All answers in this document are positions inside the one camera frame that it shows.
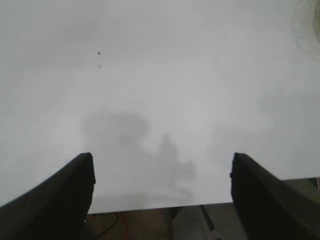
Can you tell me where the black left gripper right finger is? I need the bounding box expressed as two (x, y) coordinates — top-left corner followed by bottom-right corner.
(229, 152), (320, 240)

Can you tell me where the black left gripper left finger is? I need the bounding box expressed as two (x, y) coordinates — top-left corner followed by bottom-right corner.
(0, 152), (97, 240)

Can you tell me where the thin black floor cable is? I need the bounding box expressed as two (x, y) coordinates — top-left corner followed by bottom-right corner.
(93, 212), (120, 238)

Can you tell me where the grey box under table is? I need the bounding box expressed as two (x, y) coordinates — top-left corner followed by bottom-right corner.
(171, 203), (248, 240)

